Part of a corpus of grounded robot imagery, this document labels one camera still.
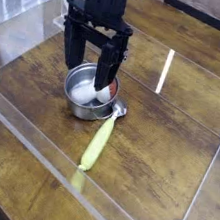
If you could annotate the clear acrylic enclosure wall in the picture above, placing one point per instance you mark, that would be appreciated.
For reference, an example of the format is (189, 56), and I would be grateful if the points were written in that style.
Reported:
(94, 199)

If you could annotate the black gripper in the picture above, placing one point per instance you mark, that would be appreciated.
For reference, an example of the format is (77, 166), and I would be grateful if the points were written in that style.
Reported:
(101, 23)

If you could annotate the green handled metal spoon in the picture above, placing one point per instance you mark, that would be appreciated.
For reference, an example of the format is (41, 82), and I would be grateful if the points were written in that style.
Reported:
(101, 137)

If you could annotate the small silver metal pot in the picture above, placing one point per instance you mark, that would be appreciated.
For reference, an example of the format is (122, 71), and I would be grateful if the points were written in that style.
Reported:
(94, 110)

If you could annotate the black strip on table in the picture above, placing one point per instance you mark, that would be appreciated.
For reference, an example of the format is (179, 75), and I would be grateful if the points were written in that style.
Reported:
(195, 13)

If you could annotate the white red mushroom toy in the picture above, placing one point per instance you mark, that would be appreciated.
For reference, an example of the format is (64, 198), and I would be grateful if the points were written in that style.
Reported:
(86, 93)

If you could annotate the clear acrylic bracket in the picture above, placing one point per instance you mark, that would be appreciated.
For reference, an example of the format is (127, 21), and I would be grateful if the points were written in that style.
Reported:
(59, 20)

